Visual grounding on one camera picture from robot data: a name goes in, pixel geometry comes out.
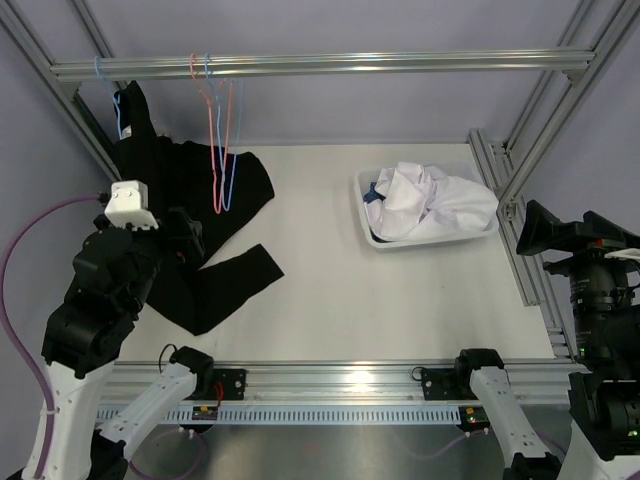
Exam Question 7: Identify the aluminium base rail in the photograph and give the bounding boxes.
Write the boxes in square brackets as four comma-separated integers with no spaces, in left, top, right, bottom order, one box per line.
[99,362,586,404]

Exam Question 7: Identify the aluminium frame post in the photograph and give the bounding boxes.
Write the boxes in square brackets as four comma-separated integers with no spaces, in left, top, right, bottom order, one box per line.
[468,1,639,362]
[1,1,120,180]

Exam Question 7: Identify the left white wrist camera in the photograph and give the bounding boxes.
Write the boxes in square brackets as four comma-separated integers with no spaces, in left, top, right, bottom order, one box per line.
[104,180,159,231]

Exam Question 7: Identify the aluminium hanging rail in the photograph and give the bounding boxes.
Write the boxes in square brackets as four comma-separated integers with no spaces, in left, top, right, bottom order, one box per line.
[50,47,595,83]

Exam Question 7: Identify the white and black shirt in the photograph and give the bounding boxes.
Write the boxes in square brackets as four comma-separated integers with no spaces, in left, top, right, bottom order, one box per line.
[363,162,498,242]

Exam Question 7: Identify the blue plaid shirt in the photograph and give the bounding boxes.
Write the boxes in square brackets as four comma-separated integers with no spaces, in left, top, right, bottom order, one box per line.
[363,182,386,204]

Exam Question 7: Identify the left aluminium frame post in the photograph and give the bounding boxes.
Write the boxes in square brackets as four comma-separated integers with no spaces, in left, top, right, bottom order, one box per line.
[1,1,120,180]

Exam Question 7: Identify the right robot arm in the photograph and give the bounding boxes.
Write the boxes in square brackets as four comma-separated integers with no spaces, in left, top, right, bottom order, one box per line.
[452,200,639,479]

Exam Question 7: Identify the pink wire hanger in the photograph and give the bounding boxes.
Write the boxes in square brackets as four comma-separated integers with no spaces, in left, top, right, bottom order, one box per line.
[189,53,237,215]

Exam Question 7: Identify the blue wire hanger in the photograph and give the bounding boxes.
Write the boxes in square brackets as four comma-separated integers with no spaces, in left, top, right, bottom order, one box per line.
[93,56,125,140]
[204,54,244,214]

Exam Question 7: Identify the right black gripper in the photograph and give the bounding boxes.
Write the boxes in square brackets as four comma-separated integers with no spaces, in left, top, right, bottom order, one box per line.
[518,198,640,360]

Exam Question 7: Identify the white plastic basket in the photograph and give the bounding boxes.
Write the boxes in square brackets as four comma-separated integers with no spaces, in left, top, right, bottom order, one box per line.
[354,159,498,250]

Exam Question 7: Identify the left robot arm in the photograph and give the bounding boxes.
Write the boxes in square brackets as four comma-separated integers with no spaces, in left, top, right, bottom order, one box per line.
[13,207,215,479]

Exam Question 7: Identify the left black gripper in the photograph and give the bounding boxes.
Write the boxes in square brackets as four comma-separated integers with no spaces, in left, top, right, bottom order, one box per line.
[120,206,203,314]

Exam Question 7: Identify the right aluminium frame post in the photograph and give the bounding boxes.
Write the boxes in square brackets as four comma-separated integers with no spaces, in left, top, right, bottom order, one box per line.
[468,1,639,362]

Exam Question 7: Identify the white slotted cable duct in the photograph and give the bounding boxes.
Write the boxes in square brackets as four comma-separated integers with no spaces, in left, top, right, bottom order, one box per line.
[94,403,462,426]

